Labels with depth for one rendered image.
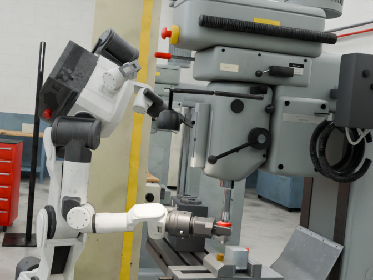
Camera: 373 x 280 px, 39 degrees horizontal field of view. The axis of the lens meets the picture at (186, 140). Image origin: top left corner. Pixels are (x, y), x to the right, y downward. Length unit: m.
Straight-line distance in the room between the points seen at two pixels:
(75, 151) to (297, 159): 0.73
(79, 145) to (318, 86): 0.81
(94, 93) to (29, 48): 8.83
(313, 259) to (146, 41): 2.00
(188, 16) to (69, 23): 9.18
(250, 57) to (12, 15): 9.29
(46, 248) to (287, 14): 1.31
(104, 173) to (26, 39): 7.47
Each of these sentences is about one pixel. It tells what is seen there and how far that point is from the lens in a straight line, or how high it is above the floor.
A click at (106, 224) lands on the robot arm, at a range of 1.83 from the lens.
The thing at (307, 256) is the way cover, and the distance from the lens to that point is 1.98.
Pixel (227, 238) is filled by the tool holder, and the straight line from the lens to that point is 1.81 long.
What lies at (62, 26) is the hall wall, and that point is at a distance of 10.77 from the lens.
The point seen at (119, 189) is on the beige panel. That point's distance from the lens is 3.47.
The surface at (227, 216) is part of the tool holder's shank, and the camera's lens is 1.80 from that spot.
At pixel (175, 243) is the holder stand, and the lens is 2.15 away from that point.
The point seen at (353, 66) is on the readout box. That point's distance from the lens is 1.56.
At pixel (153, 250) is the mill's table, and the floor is 0.92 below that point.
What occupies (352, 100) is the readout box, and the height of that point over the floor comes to 1.59.
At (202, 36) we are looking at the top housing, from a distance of 1.62.
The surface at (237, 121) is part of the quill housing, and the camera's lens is 1.68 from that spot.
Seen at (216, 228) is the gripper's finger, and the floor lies 1.14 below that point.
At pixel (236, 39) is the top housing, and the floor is 1.75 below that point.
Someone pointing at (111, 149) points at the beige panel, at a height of 1.24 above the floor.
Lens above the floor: 1.52
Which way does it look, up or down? 3 degrees down
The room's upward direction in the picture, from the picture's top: 5 degrees clockwise
